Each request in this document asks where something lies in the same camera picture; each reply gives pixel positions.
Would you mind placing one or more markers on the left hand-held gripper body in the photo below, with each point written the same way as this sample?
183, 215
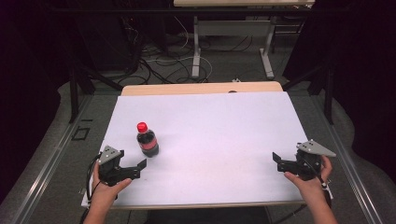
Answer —
110, 155

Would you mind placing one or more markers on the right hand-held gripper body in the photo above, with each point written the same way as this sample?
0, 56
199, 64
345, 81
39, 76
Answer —
311, 147

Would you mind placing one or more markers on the dark cola bottle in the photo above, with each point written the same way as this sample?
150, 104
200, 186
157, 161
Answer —
148, 144

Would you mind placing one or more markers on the red bottle cap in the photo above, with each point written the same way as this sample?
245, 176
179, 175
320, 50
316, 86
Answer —
142, 127

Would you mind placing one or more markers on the person's right hand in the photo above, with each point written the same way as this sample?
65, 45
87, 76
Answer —
311, 186

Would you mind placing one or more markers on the person's left hand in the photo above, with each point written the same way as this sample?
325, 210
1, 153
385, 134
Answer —
104, 193

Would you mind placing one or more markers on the black metal stand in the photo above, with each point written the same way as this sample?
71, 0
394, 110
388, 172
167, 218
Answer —
328, 93
74, 93

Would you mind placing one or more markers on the black curtain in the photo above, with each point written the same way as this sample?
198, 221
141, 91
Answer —
367, 77
28, 77

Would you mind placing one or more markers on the white metal-legged desk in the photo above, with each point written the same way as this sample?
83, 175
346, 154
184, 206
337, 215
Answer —
233, 28

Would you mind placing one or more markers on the aluminium floor rail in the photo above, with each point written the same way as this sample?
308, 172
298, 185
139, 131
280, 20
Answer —
46, 168
348, 161

